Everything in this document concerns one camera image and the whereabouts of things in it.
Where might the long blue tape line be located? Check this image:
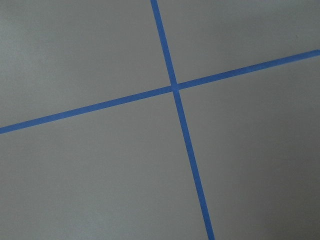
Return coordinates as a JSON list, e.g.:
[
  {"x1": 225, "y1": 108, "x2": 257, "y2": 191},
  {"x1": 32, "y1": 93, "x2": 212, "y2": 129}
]
[{"x1": 0, "y1": 49, "x2": 320, "y2": 134}]

